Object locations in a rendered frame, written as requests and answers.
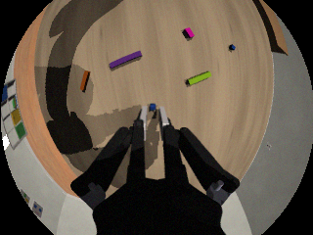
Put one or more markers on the purple rod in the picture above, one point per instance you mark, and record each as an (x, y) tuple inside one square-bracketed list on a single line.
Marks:
[(125, 59)]

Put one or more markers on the lime green rod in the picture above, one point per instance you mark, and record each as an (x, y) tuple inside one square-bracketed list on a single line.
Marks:
[(199, 77)]

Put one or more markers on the orange rod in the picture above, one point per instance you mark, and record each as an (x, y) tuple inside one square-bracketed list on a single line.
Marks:
[(85, 80)]

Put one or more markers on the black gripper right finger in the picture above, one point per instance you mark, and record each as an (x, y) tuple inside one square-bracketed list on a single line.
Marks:
[(205, 167)]

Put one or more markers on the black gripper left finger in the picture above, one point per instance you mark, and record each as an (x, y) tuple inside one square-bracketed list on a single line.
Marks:
[(92, 185)]

